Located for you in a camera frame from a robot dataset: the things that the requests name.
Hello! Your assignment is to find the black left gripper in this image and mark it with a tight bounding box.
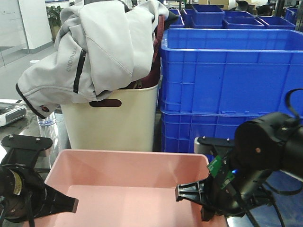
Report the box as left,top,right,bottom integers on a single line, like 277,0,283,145
0,164,79,223

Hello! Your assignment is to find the large blue crate upper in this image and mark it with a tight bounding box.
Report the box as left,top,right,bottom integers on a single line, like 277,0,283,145
160,28,303,114

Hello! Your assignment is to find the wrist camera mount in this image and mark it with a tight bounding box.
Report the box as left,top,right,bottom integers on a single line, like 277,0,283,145
194,136,234,157
0,134,53,168

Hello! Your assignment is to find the large blue crate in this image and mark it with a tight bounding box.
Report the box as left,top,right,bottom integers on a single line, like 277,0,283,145
160,28,303,114
160,110,303,157

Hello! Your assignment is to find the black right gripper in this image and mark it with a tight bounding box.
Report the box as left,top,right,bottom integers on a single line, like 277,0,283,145
175,168,272,221

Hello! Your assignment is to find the stainless steel shelf table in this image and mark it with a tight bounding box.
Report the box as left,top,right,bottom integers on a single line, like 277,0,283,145
0,99,71,179

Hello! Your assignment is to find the small blue bin background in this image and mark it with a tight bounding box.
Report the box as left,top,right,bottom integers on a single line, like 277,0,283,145
192,4,225,26

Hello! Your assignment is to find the pink plastic bin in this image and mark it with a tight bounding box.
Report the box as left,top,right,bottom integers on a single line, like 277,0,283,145
35,149,226,227

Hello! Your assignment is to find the grey white jacket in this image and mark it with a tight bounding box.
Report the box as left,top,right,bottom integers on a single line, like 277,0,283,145
16,0,169,119

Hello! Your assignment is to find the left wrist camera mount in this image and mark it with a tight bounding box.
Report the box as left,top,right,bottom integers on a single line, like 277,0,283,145
0,134,53,168

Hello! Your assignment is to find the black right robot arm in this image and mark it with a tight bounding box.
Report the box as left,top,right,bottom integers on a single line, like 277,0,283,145
175,112,303,226

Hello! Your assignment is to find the large blue crate lower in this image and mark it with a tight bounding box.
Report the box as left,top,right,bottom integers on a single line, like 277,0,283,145
160,110,303,157

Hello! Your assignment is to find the green circuit board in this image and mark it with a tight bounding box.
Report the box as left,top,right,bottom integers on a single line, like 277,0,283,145
207,156,235,189

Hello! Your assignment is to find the clear water bottle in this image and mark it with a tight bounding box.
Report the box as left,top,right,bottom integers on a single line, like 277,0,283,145
37,112,58,152

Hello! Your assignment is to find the plant in gold pot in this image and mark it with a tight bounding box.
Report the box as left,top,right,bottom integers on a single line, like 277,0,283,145
46,6,62,42

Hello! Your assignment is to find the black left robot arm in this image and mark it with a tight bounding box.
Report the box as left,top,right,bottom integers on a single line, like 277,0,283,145
0,164,79,227

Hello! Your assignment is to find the cream plastic basket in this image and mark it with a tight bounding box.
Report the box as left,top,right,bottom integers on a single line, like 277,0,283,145
61,85,158,152

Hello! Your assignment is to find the white handheld device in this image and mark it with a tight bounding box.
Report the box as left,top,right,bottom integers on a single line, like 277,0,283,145
0,102,27,127

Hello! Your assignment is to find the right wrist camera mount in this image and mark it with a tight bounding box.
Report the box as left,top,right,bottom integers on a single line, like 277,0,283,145
194,136,234,157

